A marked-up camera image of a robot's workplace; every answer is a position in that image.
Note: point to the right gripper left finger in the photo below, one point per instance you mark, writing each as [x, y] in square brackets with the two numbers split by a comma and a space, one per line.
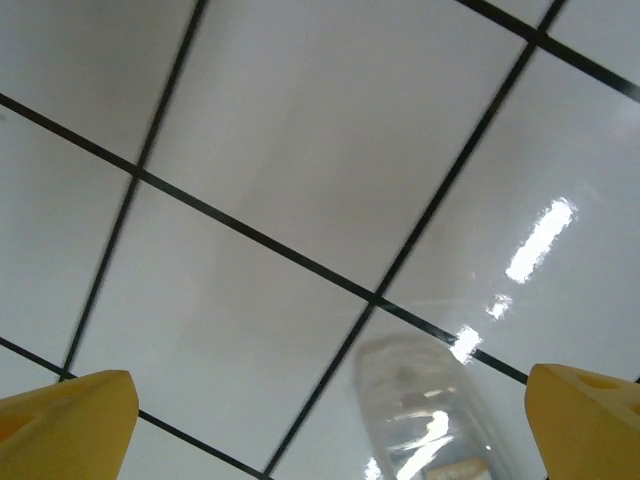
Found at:
[65, 430]

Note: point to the clear plastic supplies case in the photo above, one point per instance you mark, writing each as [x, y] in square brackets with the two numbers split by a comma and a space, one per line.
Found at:
[430, 415]

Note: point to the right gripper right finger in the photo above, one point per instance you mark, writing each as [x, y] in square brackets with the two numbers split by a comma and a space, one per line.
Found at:
[590, 430]

